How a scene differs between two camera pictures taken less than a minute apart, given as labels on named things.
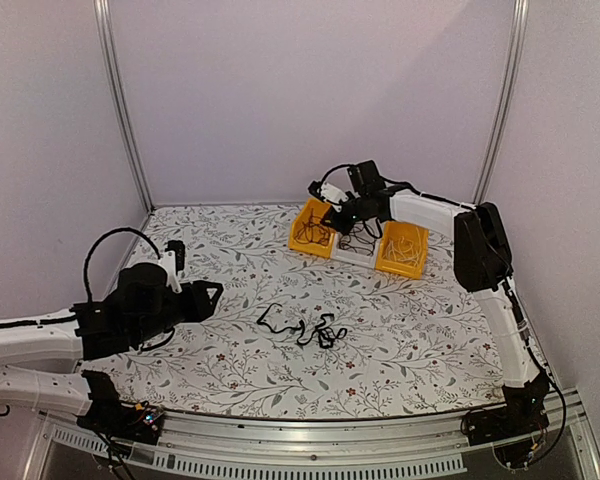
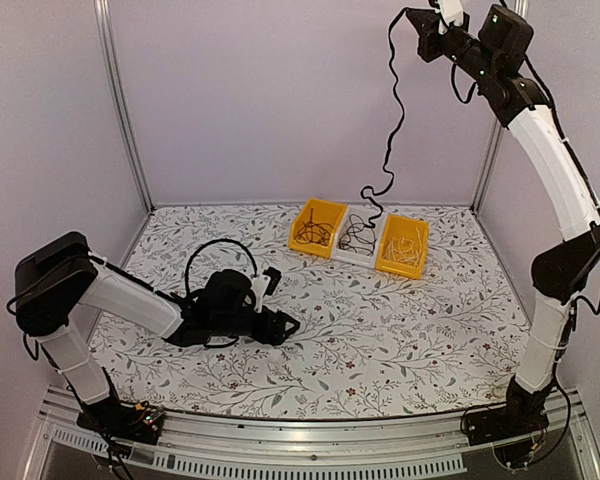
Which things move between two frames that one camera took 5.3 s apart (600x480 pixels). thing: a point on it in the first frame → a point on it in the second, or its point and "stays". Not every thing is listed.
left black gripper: x=199 y=308 → x=278 y=327
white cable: x=405 y=251 stays
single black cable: x=361 y=239 stays
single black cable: x=313 y=231 stays
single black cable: x=360 y=239 stays
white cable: x=406 y=250 stays
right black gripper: x=343 y=227 → x=426 y=21
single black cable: x=313 y=232 stays
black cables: x=325 y=334 → x=367 y=193
